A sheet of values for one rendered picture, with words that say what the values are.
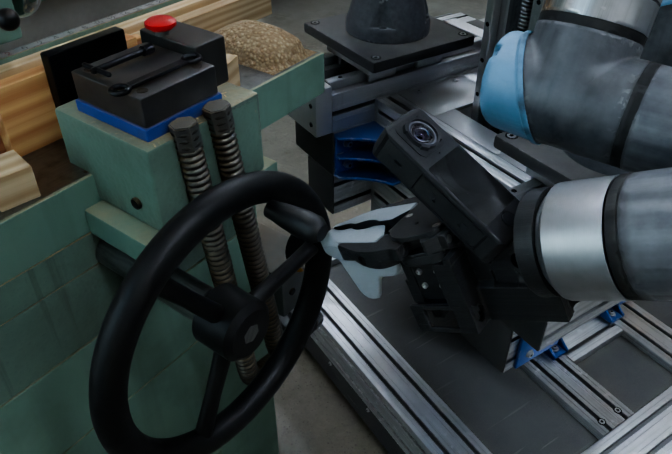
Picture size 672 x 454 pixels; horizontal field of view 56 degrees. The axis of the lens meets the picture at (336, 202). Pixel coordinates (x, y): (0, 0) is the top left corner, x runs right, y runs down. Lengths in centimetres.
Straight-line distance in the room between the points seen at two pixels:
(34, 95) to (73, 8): 280
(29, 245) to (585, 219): 48
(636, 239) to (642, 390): 106
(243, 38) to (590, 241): 58
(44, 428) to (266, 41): 52
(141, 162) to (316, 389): 107
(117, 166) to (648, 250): 44
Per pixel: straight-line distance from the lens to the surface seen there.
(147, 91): 56
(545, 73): 46
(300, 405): 153
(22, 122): 70
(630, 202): 38
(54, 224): 65
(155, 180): 57
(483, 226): 41
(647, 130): 45
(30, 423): 76
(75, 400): 78
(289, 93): 83
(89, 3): 352
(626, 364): 146
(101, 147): 61
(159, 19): 64
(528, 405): 132
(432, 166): 42
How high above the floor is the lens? 124
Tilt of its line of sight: 36 degrees down
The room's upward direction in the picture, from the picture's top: straight up
